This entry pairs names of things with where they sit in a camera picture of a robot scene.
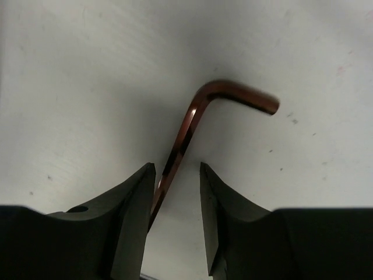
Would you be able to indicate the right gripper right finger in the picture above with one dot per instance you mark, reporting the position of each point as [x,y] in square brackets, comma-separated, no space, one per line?
[219,204]

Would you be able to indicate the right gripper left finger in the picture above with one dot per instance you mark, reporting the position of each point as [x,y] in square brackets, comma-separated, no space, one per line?
[108,233]

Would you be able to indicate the large brown hex key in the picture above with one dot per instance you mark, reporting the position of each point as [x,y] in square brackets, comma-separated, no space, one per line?
[216,89]

